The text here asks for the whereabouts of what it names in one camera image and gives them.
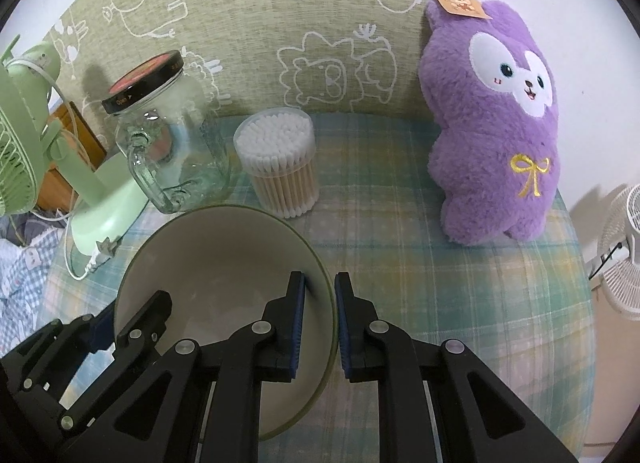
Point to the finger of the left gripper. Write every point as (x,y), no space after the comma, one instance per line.
(101,335)
(35,427)

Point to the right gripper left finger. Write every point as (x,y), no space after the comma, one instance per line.
(201,403)

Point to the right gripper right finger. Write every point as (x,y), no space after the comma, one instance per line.
(436,403)

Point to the blue floral ceramic bowl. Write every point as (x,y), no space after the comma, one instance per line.
(220,266)

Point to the blue checkered blanket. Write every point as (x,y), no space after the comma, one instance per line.
(28,247)

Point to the green desk fan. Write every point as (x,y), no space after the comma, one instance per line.
(109,200)

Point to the glass mason jar mug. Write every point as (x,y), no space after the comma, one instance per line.
(169,135)

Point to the white floor fan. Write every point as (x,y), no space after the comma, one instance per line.
(616,272)

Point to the cotton swab container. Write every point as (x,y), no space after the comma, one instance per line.
(276,148)

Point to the purple plush bunny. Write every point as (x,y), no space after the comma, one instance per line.
(493,96)

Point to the green cartoon wall mat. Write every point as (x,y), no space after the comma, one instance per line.
(317,55)

